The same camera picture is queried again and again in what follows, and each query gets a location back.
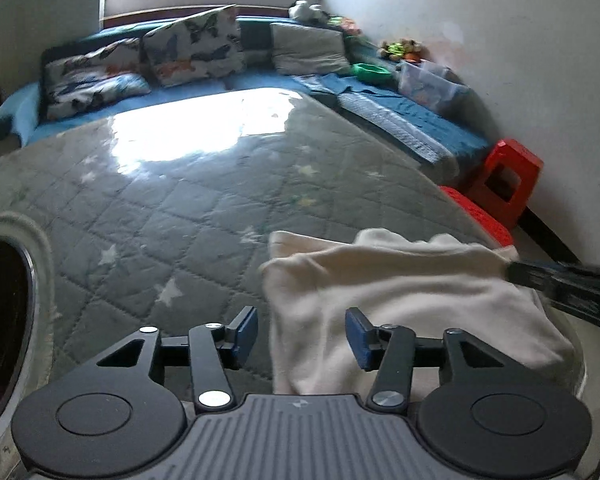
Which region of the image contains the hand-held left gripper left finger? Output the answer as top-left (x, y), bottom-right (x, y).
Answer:
top-left (96, 305), bottom-right (259, 415)

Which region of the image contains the green basin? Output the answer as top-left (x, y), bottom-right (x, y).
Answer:
top-left (352, 62), bottom-right (393, 85)

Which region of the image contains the cream garment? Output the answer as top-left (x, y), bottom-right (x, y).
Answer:
top-left (257, 228), bottom-right (576, 396)

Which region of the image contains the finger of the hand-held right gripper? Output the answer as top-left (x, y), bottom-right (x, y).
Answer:
top-left (502, 259), bottom-right (600, 333)

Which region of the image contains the blue quilted sofa mat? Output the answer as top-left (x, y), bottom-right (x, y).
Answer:
top-left (290, 72), bottom-right (501, 186)

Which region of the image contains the butterfly pillow lying flat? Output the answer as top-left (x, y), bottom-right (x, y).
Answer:
top-left (45, 72), bottom-right (152, 121)

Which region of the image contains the panda plush toy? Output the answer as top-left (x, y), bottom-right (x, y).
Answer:
top-left (288, 1), bottom-right (326, 23)

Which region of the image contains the grey pillow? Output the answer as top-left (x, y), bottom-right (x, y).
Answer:
top-left (270, 22), bottom-right (352, 77)

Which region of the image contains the colourful plush toy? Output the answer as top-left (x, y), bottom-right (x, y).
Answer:
top-left (327, 15), bottom-right (361, 36)

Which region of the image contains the clear plastic storage box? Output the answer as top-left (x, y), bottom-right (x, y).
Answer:
top-left (397, 60), bottom-right (468, 116)

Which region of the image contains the butterfly print pillow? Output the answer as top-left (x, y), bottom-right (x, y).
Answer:
top-left (142, 5), bottom-right (245, 87)
top-left (44, 39), bottom-right (143, 86)

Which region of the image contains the red plastic stool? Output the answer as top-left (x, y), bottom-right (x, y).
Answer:
top-left (439, 186), bottom-right (515, 248)
top-left (467, 138), bottom-right (545, 231)

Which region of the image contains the dark teal sofa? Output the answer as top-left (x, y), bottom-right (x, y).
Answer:
top-left (0, 15), bottom-right (501, 186)

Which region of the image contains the round black heater plate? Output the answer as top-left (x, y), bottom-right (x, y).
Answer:
top-left (0, 237), bottom-right (35, 411)

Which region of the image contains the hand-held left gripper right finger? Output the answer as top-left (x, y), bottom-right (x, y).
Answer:
top-left (345, 308), bottom-right (512, 415)

